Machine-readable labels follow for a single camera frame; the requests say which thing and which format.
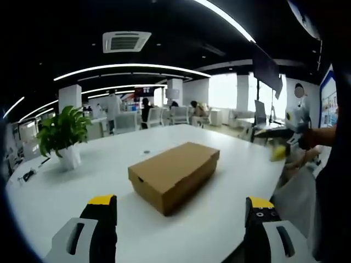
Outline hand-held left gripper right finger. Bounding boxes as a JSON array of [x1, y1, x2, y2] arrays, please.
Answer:
[[244, 196, 316, 263]]

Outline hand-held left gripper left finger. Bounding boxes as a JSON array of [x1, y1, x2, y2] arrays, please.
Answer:
[[43, 193, 118, 263]]

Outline brown cardboard shoe box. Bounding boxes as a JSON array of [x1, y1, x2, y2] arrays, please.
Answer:
[[127, 141, 220, 217]]

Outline dark desk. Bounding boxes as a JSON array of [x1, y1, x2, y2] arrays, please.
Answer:
[[253, 128, 295, 140]]

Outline dark office chair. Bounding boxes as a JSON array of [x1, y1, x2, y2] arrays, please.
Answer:
[[254, 100, 269, 127]]

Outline person's grey trousers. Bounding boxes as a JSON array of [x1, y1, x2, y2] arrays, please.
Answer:
[[270, 163, 319, 243]]

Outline black hanging screen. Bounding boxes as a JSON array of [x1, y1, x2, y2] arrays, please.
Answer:
[[251, 41, 284, 100]]

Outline person's dark shirt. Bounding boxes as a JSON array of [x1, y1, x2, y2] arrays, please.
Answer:
[[314, 0, 351, 263]]

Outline small black clip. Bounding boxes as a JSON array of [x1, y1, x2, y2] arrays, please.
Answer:
[[17, 169, 38, 185]]

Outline white office chair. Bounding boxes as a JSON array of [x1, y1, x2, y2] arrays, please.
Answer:
[[169, 106, 190, 125], [148, 107, 166, 129], [114, 112, 138, 135]]

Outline green potted plant white pot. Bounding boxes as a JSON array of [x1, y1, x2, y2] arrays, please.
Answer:
[[36, 105, 93, 170]]

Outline long white ceiling light strip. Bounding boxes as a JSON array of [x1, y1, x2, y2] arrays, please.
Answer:
[[193, 0, 257, 44], [53, 64, 212, 82]]

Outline white ceiling air conditioner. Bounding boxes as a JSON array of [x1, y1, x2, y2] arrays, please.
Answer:
[[103, 31, 152, 54]]

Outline blue framed wall poster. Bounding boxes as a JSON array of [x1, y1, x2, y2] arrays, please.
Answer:
[[319, 64, 338, 128]]

